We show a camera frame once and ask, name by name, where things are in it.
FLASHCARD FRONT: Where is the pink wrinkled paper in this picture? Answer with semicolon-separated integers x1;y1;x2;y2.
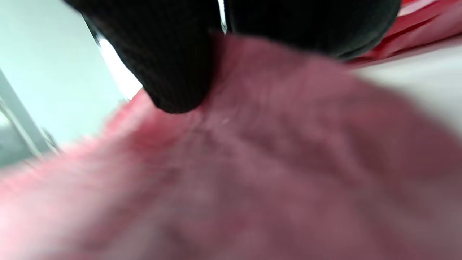
346;0;462;68
0;32;462;260

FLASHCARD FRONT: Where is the white desk leg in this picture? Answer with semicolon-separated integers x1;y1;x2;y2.
0;69;58;159

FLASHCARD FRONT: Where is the person's right hand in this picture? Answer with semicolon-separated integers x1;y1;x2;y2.
63;0;402;114

